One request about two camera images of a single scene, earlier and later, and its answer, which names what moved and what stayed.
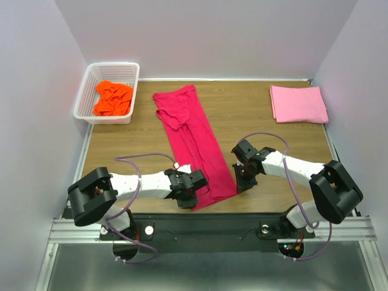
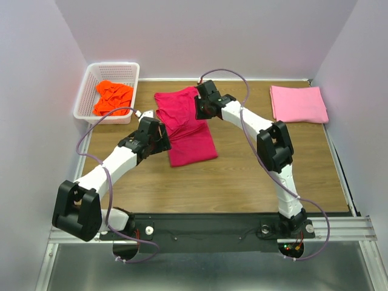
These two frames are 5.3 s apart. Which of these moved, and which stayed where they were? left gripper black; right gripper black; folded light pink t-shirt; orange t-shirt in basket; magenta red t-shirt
Moved: magenta red t-shirt; left gripper black; right gripper black
Stayed: folded light pink t-shirt; orange t-shirt in basket
